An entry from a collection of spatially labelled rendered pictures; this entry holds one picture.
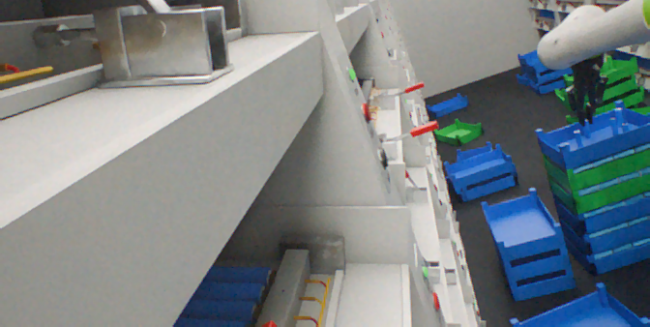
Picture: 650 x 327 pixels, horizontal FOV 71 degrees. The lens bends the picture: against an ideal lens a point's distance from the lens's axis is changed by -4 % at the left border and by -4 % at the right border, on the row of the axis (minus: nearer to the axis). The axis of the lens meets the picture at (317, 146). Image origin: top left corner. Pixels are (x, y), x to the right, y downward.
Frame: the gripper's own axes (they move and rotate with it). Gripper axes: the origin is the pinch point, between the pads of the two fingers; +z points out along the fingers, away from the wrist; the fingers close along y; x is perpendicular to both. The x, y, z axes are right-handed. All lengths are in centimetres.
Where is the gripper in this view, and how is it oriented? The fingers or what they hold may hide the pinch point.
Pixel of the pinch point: (585, 115)
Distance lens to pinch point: 174.8
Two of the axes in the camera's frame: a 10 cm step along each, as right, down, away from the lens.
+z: 3.5, 6.9, 6.3
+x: -1.1, -6.4, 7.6
